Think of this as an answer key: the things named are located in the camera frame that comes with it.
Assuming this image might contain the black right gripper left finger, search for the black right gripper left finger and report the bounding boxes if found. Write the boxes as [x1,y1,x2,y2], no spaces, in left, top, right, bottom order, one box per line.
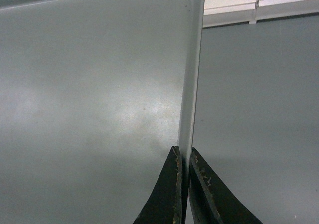
[134,146,187,224]

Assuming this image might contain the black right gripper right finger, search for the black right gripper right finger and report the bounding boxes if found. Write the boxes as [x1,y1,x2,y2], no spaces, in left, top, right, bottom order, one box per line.
[189,148,261,224]

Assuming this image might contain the grey rectangular serving tray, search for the grey rectangular serving tray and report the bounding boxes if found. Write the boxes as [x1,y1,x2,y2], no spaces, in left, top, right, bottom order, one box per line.
[0,0,204,224]

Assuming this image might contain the white metal store shelf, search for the white metal store shelf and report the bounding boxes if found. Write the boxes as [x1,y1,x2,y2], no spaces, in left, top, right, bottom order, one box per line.
[203,0,319,28]

